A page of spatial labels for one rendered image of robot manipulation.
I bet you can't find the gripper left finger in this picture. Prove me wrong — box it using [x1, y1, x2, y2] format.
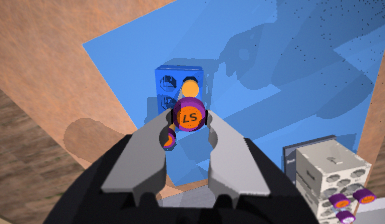
[43, 108, 173, 224]

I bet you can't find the centrifuge tube with purple cap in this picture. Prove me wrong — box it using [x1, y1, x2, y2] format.
[331, 206, 356, 224]

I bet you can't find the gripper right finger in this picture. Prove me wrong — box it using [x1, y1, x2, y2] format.
[205, 109, 320, 224]

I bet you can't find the white bucket adapter with holes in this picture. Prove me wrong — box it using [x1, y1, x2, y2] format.
[318, 217, 342, 224]
[296, 173, 358, 219]
[296, 139, 371, 198]

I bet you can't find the blue mat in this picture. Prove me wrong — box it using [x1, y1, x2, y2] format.
[81, 0, 385, 186]

